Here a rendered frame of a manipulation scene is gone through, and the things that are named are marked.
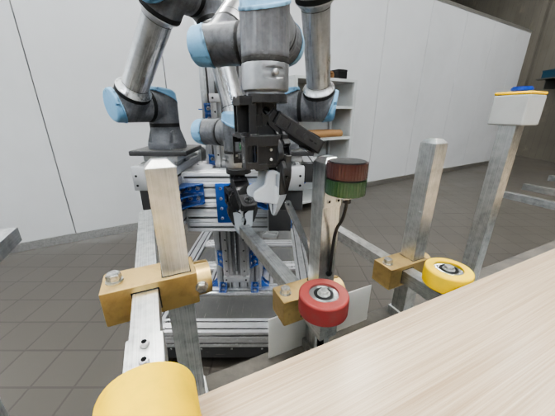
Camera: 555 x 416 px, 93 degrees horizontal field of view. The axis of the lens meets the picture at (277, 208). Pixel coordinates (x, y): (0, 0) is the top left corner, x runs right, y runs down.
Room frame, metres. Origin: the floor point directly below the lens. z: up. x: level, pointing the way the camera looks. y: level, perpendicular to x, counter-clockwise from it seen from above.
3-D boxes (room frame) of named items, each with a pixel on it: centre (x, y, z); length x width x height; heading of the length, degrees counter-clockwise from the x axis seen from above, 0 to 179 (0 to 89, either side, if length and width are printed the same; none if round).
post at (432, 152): (0.53, -0.31, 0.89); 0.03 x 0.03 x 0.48; 25
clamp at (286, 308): (0.42, -0.06, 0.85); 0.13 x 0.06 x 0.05; 115
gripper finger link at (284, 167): (0.46, -0.01, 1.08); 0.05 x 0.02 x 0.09; 25
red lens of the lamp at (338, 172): (0.38, -0.10, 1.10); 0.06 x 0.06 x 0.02
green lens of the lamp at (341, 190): (0.38, -0.10, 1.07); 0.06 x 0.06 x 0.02
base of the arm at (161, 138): (1.14, 0.46, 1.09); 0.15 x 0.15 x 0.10
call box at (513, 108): (0.64, -0.54, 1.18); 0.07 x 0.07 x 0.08; 25
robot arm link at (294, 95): (1.14, -0.04, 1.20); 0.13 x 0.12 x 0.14; 74
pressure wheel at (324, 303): (0.35, -0.07, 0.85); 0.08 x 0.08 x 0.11
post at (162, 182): (0.32, 0.14, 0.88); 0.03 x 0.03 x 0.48; 25
